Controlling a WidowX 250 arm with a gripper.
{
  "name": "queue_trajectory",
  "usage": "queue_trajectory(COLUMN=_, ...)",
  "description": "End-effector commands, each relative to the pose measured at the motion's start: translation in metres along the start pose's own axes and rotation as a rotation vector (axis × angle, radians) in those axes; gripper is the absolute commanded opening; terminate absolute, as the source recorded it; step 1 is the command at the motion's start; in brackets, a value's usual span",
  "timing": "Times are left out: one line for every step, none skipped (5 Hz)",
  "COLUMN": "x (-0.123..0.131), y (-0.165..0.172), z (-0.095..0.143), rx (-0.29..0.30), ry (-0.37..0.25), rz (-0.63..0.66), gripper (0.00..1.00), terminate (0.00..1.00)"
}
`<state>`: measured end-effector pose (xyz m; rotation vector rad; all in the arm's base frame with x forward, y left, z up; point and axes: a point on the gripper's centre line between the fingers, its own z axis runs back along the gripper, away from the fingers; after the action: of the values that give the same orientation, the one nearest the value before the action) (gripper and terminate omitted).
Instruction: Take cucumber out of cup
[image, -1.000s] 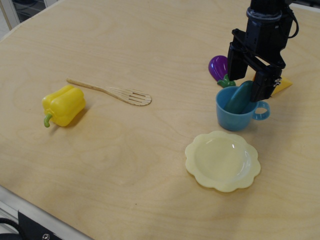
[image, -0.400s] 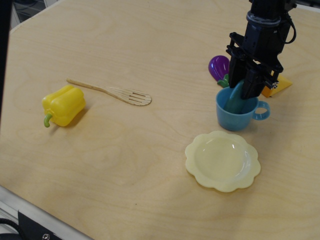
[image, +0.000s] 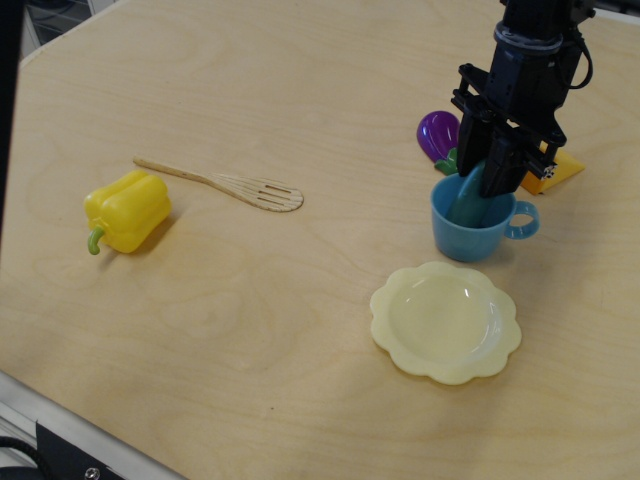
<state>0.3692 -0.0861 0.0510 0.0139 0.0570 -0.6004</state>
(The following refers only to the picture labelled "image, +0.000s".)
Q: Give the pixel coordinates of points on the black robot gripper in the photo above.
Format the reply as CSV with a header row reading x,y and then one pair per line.
x,y
515,101

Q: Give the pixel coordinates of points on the green toy cucumber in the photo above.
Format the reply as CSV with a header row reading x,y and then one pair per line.
x,y
468,206

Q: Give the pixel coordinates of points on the blue plastic cup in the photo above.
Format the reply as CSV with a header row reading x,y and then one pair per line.
x,y
506,217

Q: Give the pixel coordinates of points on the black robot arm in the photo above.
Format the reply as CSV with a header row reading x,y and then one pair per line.
x,y
545,20

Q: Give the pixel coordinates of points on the purple toy eggplant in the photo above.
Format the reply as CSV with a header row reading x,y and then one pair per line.
x,y
438,136

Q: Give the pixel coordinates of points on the orange toy cheese wedge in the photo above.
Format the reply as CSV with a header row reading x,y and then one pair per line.
x,y
567,166

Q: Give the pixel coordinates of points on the pale yellow scalloped plate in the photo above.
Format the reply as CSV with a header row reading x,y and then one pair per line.
x,y
447,323

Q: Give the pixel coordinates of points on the wooden slotted spatula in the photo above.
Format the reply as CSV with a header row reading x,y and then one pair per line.
x,y
269,195

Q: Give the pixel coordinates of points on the yellow toy bell pepper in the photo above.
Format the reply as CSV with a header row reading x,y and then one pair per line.
x,y
124,213

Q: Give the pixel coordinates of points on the black corner bracket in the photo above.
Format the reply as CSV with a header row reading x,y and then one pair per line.
x,y
66,461

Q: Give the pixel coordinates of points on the aluminium table frame rail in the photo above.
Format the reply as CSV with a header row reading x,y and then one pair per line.
x,y
22,408

